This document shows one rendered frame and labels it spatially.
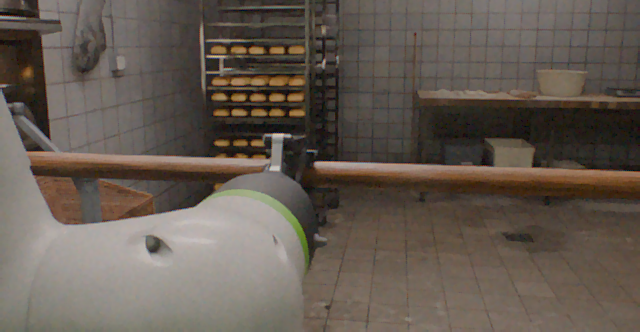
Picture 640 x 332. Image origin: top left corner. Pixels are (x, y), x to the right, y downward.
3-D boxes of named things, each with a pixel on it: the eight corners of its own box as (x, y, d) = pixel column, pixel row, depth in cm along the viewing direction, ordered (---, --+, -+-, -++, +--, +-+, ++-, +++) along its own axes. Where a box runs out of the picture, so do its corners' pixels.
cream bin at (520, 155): (491, 174, 483) (493, 147, 478) (482, 162, 531) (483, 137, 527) (534, 175, 479) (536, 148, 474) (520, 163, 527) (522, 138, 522)
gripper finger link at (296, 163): (255, 203, 50) (254, 188, 50) (279, 159, 61) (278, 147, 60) (298, 204, 50) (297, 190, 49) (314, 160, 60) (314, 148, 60)
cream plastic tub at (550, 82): (540, 96, 476) (542, 72, 472) (529, 92, 517) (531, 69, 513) (592, 97, 470) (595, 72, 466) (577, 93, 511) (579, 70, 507)
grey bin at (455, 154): (441, 172, 489) (443, 146, 485) (438, 161, 538) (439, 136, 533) (483, 174, 484) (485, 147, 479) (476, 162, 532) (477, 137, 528)
